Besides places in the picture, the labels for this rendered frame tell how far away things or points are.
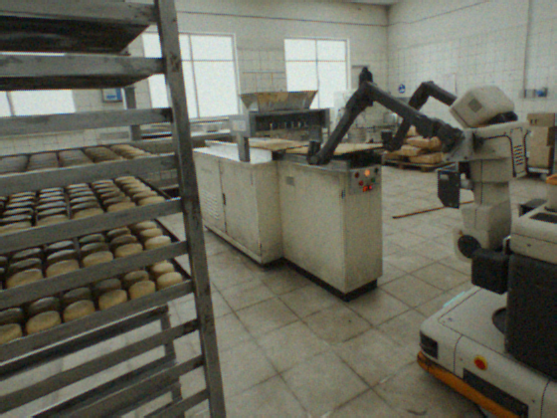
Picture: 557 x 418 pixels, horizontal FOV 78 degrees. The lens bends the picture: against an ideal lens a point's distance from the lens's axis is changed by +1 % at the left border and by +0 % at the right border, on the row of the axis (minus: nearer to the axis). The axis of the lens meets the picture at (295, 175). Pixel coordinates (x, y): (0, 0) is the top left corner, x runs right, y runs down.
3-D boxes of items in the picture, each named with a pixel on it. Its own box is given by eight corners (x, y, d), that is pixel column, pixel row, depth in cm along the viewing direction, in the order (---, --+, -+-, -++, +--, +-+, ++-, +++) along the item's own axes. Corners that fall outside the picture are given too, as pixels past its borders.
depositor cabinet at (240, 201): (201, 230, 359) (191, 149, 342) (262, 214, 399) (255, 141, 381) (263, 275, 256) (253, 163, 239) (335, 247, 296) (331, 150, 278)
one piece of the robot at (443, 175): (498, 197, 157) (501, 150, 152) (466, 212, 141) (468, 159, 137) (464, 192, 170) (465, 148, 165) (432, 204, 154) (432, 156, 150)
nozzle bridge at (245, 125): (232, 158, 265) (227, 113, 258) (306, 147, 305) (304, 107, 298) (253, 163, 239) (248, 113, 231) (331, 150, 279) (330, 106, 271)
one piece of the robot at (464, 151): (475, 158, 129) (472, 128, 128) (468, 160, 126) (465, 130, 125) (451, 160, 137) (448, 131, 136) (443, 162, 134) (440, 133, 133)
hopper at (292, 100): (239, 112, 261) (237, 94, 258) (298, 108, 292) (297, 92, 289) (257, 112, 238) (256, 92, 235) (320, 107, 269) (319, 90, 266)
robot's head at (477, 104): (520, 106, 140) (495, 81, 146) (496, 110, 128) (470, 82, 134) (492, 130, 151) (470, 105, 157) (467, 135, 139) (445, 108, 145)
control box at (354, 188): (347, 194, 200) (347, 170, 197) (376, 186, 213) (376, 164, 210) (352, 195, 197) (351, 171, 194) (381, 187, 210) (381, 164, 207)
